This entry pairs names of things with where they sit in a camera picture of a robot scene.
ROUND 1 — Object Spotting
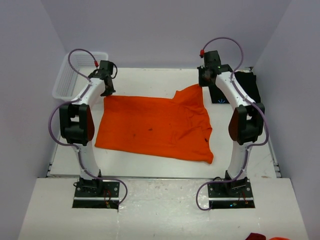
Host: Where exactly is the dark red cloth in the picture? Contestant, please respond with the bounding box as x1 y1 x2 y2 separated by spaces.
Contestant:
245 232 267 240

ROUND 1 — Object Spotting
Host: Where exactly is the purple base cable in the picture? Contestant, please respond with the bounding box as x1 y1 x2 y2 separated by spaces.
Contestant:
195 179 226 211
99 177 129 207

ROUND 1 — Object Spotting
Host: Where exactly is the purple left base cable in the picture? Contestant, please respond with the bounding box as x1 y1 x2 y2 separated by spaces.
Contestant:
99 177 129 207

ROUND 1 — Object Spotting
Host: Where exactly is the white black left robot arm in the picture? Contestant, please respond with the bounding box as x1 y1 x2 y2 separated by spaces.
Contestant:
59 60 118 197

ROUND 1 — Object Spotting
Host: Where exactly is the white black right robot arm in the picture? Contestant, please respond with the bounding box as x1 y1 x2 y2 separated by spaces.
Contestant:
197 49 265 197

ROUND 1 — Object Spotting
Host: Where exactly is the orange cloth at edge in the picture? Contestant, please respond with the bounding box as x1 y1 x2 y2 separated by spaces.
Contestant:
269 237 291 240

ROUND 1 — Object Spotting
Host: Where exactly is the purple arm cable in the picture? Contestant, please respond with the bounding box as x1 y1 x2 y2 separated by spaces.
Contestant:
47 48 100 181
198 36 270 183

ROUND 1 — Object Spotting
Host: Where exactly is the folded black t shirt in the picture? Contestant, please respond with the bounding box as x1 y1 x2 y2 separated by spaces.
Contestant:
209 71 261 109

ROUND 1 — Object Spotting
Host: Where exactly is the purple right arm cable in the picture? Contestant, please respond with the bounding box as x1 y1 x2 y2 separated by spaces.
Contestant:
198 36 270 183

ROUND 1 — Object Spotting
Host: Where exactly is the white plastic mesh basket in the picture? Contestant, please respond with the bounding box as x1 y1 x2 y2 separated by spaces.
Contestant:
52 51 109 102

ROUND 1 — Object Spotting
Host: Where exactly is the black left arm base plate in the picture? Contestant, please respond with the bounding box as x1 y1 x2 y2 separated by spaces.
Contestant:
72 181 120 210

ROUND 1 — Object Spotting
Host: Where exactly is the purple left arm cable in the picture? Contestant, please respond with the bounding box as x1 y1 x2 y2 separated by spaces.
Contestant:
47 48 100 181

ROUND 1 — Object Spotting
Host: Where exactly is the orange t shirt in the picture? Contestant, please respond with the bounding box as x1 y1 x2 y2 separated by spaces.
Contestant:
95 84 214 164

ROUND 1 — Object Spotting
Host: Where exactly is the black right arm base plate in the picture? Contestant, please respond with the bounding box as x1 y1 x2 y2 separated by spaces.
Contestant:
207 178 255 210

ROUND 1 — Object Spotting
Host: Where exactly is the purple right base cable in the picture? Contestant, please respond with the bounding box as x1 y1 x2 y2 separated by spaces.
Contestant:
195 179 226 211

